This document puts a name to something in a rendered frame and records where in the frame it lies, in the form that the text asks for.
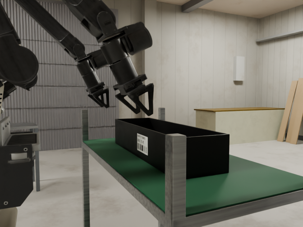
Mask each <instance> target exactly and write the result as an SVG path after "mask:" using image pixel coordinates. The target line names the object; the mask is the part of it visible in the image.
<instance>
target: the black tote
mask: <svg viewBox="0 0 303 227"><path fill-rule="evenodd" d="M176 133H178V134H182V135H185V136H186V179H190V178H197V177H205V176H211V175H217V174H223V173H229V152H230V135H229V134H227V133H222V132H216V131H212V130H207V129H203V128H198V127H192V126H188V125H183V124H178V123H173V122H168V121H163V120H159V119H154V118H123V119H115V143H116V144H118V145H119V146H121V147H122V148H124V149H126V150H127V151H129V152H130V153H132V154H134V155H135V156H137V157H139V158H140V159H142V160H143V161H145V162H147V163H148V164H150V165H151V166H153V167H155V168H156V169H158V170H160V171H161V172H163V173H164V174H165V135H166V134H176Z"/></svg>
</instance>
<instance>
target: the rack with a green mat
mask: <svg viewBox="0 0 303 227"><path fill-rule="evenodd" d="M81 143H82V187H83V227H90V193H89V154H90V155H91V156H92V157H93V158H94V159H95V160H96V161H97V162H98V163H99V164H100V165H101V166H102V167H103V168H104V169H105V170H106V171H108V172H109V173H110V174H111V175H112V176H113V177H114V178H115V179H116V180H117V181H118V182H119V183H120V184H121V185H122V186H123V187H124V188H125V189H126V190H127V191H128V192H129V193H130V194H131V195H132V196H133V197H134V198H135V199H136V200H137V201H138V202H139V203H140V204H141V205H142V206H143V207H144V208H146V209H147V210H148V211H149V212H150V213H151V214H152V215H153V216H154V217H155V218H156V219H157V220H158V227H203V226H207V225H210V224H214V223H218V222H222V221H226V220H230V219H233V218H238V217H241V216H245V215H249V214H253V213H257V212H261V211H264V210H268V209H272V208H276V207H280V206H284V205H287V204H292V203H296V202H299V201H303V176H300V175H297V174H294V173H290V172H287V171H283V170H280V169H277V168H273V167H270V166H266V165H264V164H260V163H256V162H253V161H250V160H247V159H243V158H240V157H237V156H233V155H229V173H223V174H217V175H211V176H205V177H197V178H190V179H186V136H185V135H182V134H178V133H176V134H166V135H165V174H164V173H163V172H161V171H160V170H158V169H156V168H155V167H153V166H151V165H150V164H148V163H147V162H145V161H143V160H142V159H140V158H139V157H137V156H135V155H134V154H132V153H130V152H129V151H127V150H126V149H124V148H122V147H121V146H119V145H118V144H116V143H115V138H105V139H92V140H89V139H88V110H87V109H82V110H81Z"/></svg>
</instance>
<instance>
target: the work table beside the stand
mask: <svg viewBox="0 0 303 227"><path fill-rule="evenodd" d="M33 128H34V133H35V132H38V126H37V125H36V124H34V123H10V129H11V130H17V129H29V131H30V132H33ZM35 156H36V159H35V170H36V191H40V170H39V151H35ZM35 170H34V166H33V182H34V181H35Z"/></svg>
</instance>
